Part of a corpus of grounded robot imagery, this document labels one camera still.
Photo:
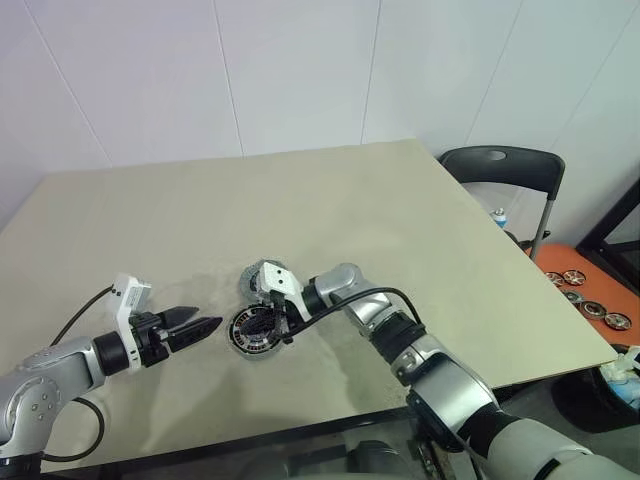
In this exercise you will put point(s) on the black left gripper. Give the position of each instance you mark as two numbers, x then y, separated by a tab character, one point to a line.
152	340

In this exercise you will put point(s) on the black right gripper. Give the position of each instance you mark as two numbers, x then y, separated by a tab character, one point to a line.
283	315

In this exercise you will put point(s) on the motor stator with copper windings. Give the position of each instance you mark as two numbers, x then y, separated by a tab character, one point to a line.
252	352

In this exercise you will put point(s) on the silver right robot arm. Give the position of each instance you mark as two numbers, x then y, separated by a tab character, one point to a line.
440	375

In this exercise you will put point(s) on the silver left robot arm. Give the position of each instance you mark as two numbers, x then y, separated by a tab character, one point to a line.
45	385

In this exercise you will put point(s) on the dark grey rounded shape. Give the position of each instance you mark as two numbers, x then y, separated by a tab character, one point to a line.
375	460

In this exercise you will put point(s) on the black folding chair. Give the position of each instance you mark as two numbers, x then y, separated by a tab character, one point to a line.
505	165

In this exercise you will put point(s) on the orange tray with bearings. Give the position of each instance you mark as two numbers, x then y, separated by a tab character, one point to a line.
560	255

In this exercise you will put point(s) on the black framed glass cabinet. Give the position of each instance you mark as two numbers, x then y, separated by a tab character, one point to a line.
595	235

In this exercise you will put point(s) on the black trash bin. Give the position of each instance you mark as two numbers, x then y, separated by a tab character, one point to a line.
610	410

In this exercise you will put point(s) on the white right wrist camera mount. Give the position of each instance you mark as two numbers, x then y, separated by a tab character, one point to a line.
280	282

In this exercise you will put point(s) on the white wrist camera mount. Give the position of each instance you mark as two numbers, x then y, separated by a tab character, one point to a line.
127	300
280	282

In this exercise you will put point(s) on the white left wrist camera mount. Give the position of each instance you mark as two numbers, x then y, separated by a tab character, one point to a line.
127	300

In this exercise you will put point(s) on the black metal table frame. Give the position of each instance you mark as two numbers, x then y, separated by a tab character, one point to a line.
225	445

